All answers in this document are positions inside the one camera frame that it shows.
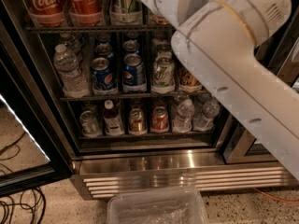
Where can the front left Pepsi can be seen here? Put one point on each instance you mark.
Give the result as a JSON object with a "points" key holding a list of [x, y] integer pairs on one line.
{"points": [[104, 79]]}

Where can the front gold soda can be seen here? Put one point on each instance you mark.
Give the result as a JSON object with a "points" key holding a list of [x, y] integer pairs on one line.
{"points": [[186, 81]]}

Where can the green white soda can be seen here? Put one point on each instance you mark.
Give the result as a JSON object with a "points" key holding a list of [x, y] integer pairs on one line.
{"points": [[163, 75]]}

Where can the middle wire shelf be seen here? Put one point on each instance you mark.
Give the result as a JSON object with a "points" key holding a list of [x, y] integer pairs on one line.
{"points": [[128, 96]]}

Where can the right water bottle bottom shelf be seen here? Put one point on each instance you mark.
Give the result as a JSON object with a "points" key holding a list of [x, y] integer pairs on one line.
{"points": [[204, 122]]}

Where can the front right Pepsi can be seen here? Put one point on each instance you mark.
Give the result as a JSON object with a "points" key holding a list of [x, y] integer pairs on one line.
{"points": [[133, 74]]}

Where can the red soda can bottom shelf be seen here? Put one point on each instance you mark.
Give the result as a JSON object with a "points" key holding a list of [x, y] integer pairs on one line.
{"points": [[159, 120]]}

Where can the wire shelf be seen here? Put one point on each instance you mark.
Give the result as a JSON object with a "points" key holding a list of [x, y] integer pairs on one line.
{"points": [[128, 96], [96, 29]]}

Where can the clear plastic bin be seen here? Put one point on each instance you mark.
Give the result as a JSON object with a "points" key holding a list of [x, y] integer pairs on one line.
{"points": [[158, 206]]}

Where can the left water bottle bottom shelf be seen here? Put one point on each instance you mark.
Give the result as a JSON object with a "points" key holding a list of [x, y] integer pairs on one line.
{"points": [[182, 122]]}

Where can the red coca-cola can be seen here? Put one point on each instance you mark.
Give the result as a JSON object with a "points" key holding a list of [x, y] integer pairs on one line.
{"points": [[86, 12], [47, 13]]}

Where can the pepsi can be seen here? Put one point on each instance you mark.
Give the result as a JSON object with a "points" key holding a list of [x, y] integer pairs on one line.
{"points": [[104, 79], [133, 74]]}

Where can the top wire shelf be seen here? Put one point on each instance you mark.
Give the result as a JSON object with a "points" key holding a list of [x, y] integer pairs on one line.
{"points": [[96, 29]]}

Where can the water bottle shelf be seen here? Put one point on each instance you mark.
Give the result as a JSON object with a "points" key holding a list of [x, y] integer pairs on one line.
{"points": [[66, 63], [204, 122], [182, 122], [72, 43]]}

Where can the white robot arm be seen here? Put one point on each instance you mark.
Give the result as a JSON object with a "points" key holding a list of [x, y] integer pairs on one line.
{"points": [[215, 40]]}

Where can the clear jar bottom shelf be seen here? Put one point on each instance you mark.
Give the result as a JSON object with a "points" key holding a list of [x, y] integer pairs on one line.
{"points": [[90, 125]]}

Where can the brown soda can bottom shelf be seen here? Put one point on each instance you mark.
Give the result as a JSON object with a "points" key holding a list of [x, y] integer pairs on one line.
{"points": [[137, 124]]}

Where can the stainless steel glass-door fridge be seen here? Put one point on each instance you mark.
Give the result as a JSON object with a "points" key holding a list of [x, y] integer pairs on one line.
{"points": [[105, 166]]}

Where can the right red Coca-Cola can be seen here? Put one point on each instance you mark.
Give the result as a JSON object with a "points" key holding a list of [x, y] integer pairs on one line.
{"points": [[86, 12]]}

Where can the white capped juice bottle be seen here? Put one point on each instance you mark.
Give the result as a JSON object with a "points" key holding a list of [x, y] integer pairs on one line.
{"points": [[112, 119]]}

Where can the open black fridge door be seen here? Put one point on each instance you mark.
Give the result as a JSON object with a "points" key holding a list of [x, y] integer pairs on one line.
{"points": [[34, 154]]}

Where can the rear water bottle middle shelf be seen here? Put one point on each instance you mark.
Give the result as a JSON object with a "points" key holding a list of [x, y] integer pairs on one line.
{"points": [[72, 43]]}

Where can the front water bottle middle shelf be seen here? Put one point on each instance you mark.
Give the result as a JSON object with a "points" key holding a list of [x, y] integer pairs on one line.
{"points": [[66, 63]]}

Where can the left red Coca-Cola can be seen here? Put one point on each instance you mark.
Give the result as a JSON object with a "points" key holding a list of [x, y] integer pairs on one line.
{"points": [[47, 13]]}

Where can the gold tall can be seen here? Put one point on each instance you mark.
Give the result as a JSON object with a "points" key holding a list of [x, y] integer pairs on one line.
{"points": [[157, 19]]}

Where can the green LaCroix can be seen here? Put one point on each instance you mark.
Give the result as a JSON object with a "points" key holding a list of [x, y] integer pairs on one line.
{"points": [[125, 12]]}

